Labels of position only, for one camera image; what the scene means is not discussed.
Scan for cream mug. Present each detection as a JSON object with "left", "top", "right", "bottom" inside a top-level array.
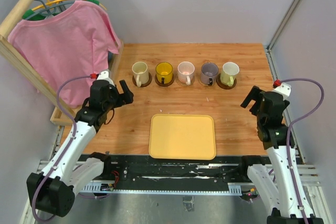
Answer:
[{"left": 132, "top": 61, "right": 149, "bottom": 87}]

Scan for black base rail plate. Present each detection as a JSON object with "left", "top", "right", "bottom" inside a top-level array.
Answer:
[{"left": 78, "top": 154, "right": 271, "bottom": 189}]

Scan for yellow plastic tray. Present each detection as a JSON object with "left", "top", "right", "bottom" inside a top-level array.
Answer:
[{"left": 149, "top": 114, "right": 216, "bottom": 161}]

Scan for yellow mug black rim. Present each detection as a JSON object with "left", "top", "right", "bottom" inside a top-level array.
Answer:
[{"left": 155, "top": 62, "right": 173, "bottom": 83}]

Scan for grey clothes hanger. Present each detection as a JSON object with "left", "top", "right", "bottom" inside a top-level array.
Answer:
[{"left": 22, "top": 0, "right": 74, "bottom": 20}]

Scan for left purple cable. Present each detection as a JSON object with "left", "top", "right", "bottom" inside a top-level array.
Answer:
[{"left": 31, "top": 73, "right": 111, "bottom": 222}]

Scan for woven rattan coaster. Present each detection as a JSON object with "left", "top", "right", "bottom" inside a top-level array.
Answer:
[
  {"left": 198, "top": 76, "right": 214, "bottom": 87},
  {"left": 175, "top": 75, "right": 195, "bottom": 87}
]

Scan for dark brown coaster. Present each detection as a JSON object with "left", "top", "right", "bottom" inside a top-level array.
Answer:
[
  {"left": 216, "top": 75, "right": 237, "bottom": 90},
  {"left": 132, "top": 73, "right": 152, "bottom": 88}
]

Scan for pink white mug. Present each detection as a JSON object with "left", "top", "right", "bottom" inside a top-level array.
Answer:
[{"left": 177, "top": 61, "right": 195, "bottom": 78}]

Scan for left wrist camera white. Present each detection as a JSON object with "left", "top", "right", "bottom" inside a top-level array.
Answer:
[{"left": 90, "top": 69, "right": 114, "bottom": 85}]

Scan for white slotted cable duct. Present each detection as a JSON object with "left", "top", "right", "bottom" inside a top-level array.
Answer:
[{"left": 78, "top": 183, "right": 242, "bottom": 196}]

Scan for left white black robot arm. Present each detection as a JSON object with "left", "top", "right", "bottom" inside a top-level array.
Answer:
[{"left": 26, "top": 79, "right": 134, "bottom": 223}]

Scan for pink t-shirt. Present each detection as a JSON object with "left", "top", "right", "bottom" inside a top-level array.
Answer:
[{"left": 8, "top": 1, "right": 121, "bottom": 108}]

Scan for wooden clothes rack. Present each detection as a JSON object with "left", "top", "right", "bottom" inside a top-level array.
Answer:
[{"left": 1, "top": 0, "right": 123, "bottom": 117}]

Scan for purple mug black rim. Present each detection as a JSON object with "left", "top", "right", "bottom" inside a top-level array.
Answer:
[{"left": 200, "top": 62, "right": 219, "bottom": 83}]

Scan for pale green mug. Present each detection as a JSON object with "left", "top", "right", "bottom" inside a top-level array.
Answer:
[{"left": 220, "top": 62, "right": 240, "bottom": 88}]

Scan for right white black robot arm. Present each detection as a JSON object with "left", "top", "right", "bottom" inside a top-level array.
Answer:
[{"left": 238, "top": 83, "right": 323, "bottom": 223}]

